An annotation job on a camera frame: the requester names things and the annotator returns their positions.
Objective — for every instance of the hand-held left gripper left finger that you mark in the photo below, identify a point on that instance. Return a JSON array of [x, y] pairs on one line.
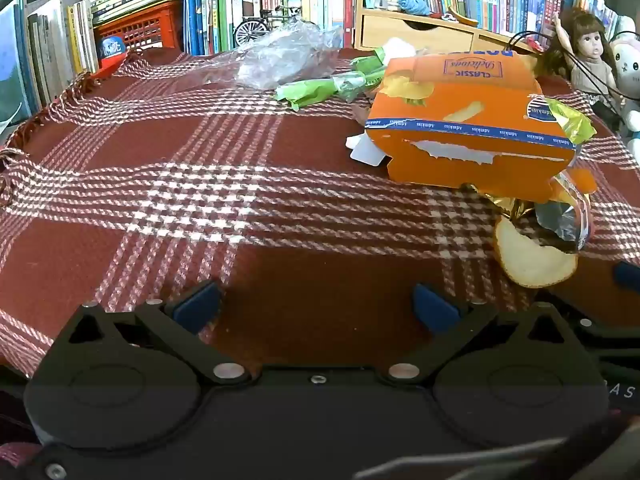
[[196, 306]]

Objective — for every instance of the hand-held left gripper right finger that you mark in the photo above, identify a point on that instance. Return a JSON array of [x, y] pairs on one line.
[[434, 307]]

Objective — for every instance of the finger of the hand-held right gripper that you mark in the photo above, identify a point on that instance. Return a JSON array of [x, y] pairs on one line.
[[629, 276], [600, 322]]

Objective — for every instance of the gold silver foil wrapper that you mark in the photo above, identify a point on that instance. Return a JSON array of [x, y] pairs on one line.
[[565, 220]]

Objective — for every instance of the potato chip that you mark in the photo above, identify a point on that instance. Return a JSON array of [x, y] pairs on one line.
[[530, 266]]

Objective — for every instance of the yellow green snack bag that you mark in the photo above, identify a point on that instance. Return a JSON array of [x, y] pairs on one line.
[[572, 120]]

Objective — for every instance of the orange cardboard snack box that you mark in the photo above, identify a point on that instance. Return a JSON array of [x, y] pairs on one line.
[[450, 125]]

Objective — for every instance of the side row of grey books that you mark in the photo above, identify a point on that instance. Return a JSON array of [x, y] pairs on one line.
[[40, 55]]

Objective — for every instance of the red white plaid blanket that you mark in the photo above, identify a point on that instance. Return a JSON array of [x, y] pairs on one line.
[[175, 185]]

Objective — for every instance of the white card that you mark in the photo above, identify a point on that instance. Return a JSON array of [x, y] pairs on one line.
[[367, 152]]

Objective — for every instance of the white plush toy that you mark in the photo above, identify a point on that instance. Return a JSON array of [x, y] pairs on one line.
[[629, 65]]

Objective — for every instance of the brown haired doll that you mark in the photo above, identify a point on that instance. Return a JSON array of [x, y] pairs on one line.
[[592, 45]]

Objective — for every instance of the long green wrapper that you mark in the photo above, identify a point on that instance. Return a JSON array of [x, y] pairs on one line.
[[315, 91]]

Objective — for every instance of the small green wrapper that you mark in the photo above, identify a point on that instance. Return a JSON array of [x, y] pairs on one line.
[[367, 61]]

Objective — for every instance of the white crumpled paper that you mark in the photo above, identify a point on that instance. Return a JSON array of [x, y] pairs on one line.
[[400, 49]]

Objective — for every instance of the clear plastic bag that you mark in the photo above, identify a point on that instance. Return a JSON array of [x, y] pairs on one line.
[[280, 55]]

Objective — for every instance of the blue round tin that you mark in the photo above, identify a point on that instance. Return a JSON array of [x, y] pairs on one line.
[[111, 47]]

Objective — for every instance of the wooden drawer organizer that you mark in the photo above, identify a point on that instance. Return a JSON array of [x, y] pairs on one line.
[[400, 30]]

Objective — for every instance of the miniature bicycle model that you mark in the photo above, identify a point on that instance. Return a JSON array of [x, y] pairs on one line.
[[250, 30]]

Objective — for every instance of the red plastic crate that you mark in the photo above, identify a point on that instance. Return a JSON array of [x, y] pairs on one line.
[[140, 25]]

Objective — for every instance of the blue yarn bundle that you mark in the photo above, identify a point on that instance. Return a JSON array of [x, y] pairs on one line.
[[414, 4]]

